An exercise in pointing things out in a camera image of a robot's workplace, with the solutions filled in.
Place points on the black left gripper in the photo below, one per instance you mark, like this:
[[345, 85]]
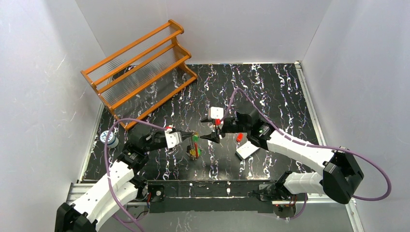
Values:
[[162, 138]]

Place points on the red tag key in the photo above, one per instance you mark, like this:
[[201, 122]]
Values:
[[239, 137]]

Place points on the orange wooden shelf rack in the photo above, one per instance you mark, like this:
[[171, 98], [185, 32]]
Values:
[[139, 78]]

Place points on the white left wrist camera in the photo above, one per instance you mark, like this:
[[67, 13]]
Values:
[[173, 138]]

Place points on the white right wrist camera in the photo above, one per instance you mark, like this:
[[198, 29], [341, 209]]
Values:
[[216, 114]]

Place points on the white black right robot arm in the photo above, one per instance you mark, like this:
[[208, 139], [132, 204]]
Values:
[[335, 172]]

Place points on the aluminium front rail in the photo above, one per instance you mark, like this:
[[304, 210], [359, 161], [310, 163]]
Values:
[[185, 189]]

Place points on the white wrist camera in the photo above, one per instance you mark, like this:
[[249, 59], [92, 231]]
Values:
[[216, 114], [173, 138]]

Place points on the white card box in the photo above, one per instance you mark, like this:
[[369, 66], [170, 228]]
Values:
[[246, 150]]

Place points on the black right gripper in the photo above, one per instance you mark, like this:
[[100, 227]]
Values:
[[218, 127]]

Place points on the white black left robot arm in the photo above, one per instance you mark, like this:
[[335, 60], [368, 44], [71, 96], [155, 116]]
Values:
[[120, 185]]

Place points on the white blue tape roll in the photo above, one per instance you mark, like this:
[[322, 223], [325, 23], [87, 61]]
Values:
[[110, 138]]

